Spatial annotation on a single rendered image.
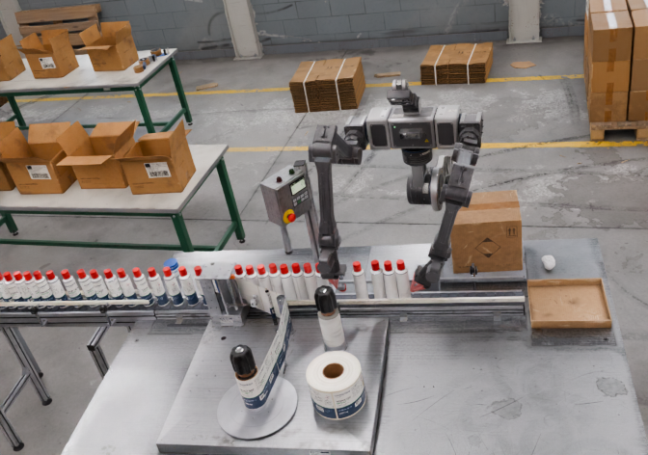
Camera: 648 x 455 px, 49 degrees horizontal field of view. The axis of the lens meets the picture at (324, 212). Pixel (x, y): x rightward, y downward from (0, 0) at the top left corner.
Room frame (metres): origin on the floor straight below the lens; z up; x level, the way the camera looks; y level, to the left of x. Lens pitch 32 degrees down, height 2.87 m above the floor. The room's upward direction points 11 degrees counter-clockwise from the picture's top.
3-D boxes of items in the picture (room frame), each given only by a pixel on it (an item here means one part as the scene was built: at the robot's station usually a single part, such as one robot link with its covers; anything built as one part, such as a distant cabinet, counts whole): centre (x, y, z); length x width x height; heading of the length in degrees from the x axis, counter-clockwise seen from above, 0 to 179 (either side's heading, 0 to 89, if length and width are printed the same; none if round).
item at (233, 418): (1.89, 0.39, 0.89); 0.31 x 0.31 x 0.01
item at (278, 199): (2.53, 0.14, 1.38); 0.17 x 0.10 x 0.19; 129
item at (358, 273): (2.37, -0.09, 0.98); 0.05 x 0.05 x 0.20
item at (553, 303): (2.14, -0.90, 0.85); 0.30 x 0.26 x 0.04; 74
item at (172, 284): (2.61, 0.74, 0.98); 0.05 x 0.05 x 0.20
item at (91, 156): (4.22, 1.32, 0.96); 0.53 x 0.45 x 0.37; 159
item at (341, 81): (6.56, -0.29, 0.16); 0.65 x 0.54 x 0.32; 72
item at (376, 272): (2.35, -0.17, 0.98); 0.05 x 0.05 x 0.20
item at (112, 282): (2.69, 1.02, 0.98); 0.05 x 0.05 x 0.20
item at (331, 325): (2.12, 0.06, 1.03); 0.09 x 0.09 x 0.30
